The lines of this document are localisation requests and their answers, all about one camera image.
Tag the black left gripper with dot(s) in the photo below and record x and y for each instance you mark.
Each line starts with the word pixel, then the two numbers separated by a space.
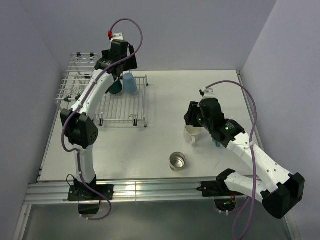
pixel 131 64

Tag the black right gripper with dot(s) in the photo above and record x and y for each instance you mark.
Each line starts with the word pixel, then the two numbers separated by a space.
pixel 190 117

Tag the aluminium frame rail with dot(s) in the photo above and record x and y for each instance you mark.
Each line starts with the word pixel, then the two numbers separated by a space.
pixel 137 190

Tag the dark green ceramic mug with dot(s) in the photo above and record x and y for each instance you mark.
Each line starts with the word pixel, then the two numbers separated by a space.
pixel 116 87

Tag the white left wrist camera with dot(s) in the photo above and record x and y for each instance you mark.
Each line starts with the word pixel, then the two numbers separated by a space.
pixel 115 36

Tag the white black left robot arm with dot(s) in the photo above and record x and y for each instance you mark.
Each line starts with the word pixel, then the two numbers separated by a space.
pixel 79 132

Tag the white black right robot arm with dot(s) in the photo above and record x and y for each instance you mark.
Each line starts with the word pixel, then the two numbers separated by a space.
pixel 276 188

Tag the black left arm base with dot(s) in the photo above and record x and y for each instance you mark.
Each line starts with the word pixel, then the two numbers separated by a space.
pixel 76 194

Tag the stainless steel cup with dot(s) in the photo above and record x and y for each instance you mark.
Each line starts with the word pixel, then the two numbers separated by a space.
pixel 177 161

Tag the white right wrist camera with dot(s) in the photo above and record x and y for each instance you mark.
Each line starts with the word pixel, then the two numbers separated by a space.
pixel 207 93

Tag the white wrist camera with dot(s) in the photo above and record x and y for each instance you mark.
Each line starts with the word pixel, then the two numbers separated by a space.
pixel 207 93
pixel 115 36

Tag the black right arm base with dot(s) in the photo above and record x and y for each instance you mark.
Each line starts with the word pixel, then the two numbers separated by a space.
pixel 216 188

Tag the blue white ceramic mug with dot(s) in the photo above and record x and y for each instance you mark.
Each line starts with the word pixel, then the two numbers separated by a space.
pixel 217 143

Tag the light blue plastic cup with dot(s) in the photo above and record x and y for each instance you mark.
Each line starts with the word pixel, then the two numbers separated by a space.
pixel 129 83

